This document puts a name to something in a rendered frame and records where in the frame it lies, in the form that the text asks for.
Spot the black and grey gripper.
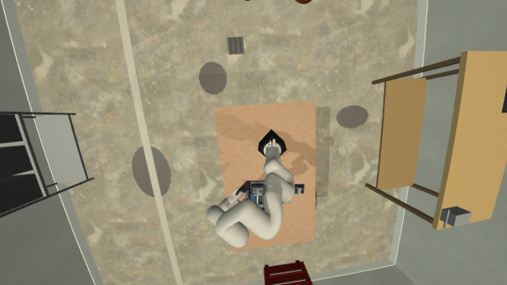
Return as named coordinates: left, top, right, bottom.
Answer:
left=227, top=181, right=250, bottom=206

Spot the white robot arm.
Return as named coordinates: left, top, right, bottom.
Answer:
left=206, top=139, right=295, bottom=248

